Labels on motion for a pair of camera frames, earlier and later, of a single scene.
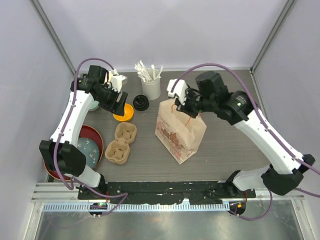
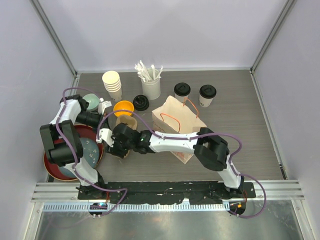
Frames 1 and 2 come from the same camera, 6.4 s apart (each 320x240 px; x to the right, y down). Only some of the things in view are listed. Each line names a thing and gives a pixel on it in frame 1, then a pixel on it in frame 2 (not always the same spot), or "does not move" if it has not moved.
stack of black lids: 141,102 does not move
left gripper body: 107,98 -> 88,119
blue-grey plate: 90,149 does not move
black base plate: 163,192 does not move
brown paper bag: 181,133 does not move
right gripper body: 193,104 -> 119,149
